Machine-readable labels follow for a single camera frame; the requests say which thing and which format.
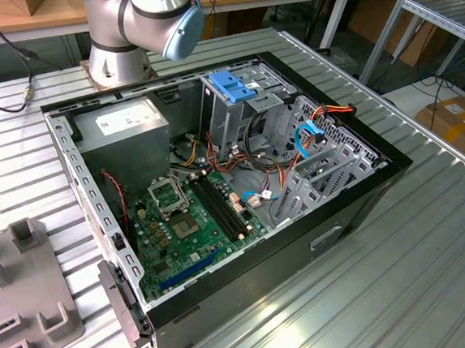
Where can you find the grey parts rack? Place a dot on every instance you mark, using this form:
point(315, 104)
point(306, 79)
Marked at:
point(22, 282)

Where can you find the cardboard box yellow tape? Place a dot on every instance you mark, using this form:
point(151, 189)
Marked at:
point(435, 119)

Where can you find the black open PC case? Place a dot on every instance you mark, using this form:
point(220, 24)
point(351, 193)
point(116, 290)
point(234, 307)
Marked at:
point(266, 277)

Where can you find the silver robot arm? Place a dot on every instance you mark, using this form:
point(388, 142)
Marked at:
point(141, 11)

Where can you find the black RAM slot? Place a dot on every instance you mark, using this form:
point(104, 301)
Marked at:
point(217, 210)
point(224, 206)
point(229, 203)
point(212, 212)

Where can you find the CPU socket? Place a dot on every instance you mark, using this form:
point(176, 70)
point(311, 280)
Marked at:
point(185, 227)

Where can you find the grey metal disk bay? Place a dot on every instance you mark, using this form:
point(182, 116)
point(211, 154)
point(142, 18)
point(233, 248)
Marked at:
point(299, 194)

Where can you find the grey power supply unit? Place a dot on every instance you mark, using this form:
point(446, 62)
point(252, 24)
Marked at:
point(128, 150)

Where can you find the black tripod stand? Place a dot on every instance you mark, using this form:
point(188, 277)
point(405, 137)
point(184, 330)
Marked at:
point(319, 3)

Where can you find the blue plastic drive latch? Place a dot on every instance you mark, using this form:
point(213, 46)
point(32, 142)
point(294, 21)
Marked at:
point(229, 86)

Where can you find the green motherboard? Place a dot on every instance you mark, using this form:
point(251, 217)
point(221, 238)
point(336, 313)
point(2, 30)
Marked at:
point(183, 259)

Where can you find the square chipset chip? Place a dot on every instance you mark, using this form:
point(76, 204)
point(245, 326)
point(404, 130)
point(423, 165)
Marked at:
point(160, 268)

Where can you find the blue expansion slot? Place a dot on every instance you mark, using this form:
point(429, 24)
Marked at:
point(192, 267)

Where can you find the grey optical drive cage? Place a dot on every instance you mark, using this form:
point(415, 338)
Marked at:
point(228, 121)

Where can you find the plywood box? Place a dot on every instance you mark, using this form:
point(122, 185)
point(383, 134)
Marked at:
point(34, 3)

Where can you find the grey card retention latch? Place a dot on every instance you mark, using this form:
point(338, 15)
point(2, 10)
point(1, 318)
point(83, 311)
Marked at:
point(120, 306)

